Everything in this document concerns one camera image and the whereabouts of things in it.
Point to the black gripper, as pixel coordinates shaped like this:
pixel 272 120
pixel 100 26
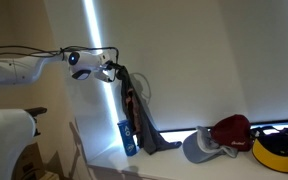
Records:
pixel 114 66

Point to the grey fabric bag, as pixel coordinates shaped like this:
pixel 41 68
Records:
pixel 144 126

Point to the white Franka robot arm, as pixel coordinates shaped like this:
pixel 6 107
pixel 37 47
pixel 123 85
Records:
pixel 17 70

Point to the blue cylindrical container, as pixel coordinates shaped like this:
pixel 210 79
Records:
pixel 128 140

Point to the light blue cap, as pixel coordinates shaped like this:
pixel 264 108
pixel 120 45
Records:
pixel 200 148

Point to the brown cardboard box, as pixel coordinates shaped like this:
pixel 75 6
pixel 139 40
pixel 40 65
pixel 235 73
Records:
pixel 30 163

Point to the dark red cap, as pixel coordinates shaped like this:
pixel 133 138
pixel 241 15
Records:
pixel 232 131

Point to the yellow and black cap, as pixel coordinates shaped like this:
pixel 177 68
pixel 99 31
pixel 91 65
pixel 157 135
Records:
pixel 277 153

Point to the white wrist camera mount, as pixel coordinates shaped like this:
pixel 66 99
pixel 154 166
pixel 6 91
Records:
pixel 104 71

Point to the black camera on stand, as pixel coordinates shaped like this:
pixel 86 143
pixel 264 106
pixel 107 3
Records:
pixel 37 111

